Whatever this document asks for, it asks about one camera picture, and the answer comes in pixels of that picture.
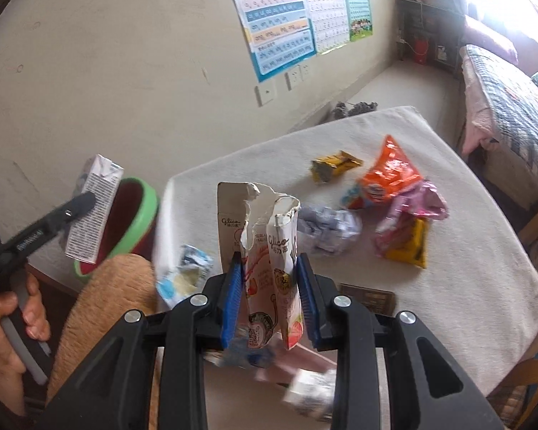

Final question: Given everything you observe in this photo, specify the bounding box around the orange snack bag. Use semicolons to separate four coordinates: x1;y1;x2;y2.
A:
341;134;424;211

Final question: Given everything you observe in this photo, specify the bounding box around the grey drink carton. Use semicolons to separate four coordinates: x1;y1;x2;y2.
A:
65;154;125;264

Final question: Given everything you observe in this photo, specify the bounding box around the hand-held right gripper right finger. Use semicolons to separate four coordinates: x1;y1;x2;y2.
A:
296;253;505;430

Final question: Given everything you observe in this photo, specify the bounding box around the brown seat cushion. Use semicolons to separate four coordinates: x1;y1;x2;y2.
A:
45;253;162;413

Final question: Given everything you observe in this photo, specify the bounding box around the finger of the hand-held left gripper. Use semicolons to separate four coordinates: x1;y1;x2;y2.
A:
0;191;96;270

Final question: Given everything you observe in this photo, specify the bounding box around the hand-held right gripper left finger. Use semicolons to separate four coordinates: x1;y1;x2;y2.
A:
36;251;245;430

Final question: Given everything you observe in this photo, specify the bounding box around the dark shelf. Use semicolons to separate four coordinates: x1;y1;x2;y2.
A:
395;0;469;77

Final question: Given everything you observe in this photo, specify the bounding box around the torn white snack box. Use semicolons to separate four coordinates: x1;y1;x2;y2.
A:
216;181;306;352

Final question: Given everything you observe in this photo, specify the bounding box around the white round-hole wall socket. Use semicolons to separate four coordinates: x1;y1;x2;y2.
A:
256;81;277;107

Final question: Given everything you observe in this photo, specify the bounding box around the green wall poster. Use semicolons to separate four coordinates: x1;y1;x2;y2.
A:
340;0;374;42

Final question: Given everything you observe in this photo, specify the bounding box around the green-rimmed red bin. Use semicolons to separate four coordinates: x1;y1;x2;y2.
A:
74;177;161;284

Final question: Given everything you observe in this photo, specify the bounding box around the grey cloth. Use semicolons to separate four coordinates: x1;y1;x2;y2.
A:
332;100;379;120

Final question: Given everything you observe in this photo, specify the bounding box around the yellow snack bag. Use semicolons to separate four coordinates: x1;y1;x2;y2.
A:
383;217;430;269

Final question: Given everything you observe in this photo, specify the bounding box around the pink pillow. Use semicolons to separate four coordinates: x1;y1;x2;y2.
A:
464;13;518;66

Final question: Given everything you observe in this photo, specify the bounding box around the blue wall poster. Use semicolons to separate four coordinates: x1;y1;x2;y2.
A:
222;0;318;83

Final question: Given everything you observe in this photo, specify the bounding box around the white table cloth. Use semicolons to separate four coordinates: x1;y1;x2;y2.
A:
152;106;538;430

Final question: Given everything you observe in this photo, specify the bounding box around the dark brown packet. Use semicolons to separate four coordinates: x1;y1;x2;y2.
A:
338;283;396;316

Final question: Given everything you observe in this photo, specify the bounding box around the bed with patterned quilt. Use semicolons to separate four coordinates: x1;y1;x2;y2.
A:
459;45;538;216

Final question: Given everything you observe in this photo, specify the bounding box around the crumpled white paper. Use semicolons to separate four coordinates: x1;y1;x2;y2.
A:
298;204;363;256

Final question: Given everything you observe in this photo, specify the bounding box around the blue and white wrapper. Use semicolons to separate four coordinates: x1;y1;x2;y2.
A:
156;244;213;310

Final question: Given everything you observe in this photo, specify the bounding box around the white wall poster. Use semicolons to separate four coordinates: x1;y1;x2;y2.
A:
298;0;350;56

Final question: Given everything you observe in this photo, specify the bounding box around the pink bed sheet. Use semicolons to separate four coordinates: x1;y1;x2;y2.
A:
459;51;496;157

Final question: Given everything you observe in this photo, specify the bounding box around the pink snack bag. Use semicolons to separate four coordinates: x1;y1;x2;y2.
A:
374;179;449;258

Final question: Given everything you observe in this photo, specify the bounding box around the wooden shelf with clutter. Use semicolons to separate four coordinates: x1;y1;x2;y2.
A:
489;215;538;428

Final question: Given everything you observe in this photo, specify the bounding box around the person's left hand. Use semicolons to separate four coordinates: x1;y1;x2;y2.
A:
0;273;52;417

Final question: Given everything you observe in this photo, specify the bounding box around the red bucket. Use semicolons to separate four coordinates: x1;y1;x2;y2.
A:
410;36;431;64

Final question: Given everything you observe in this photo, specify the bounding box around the small yellow wrapper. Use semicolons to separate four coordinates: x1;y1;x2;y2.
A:
311;150;364;183

